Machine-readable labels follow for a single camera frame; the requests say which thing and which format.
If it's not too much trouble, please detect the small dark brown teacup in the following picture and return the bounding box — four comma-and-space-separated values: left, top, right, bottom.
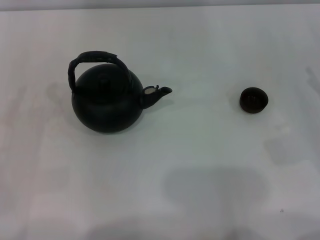
239, 86, 270, 114

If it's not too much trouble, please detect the black round teapot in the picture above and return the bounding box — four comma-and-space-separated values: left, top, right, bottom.
67, 50, 174, 135

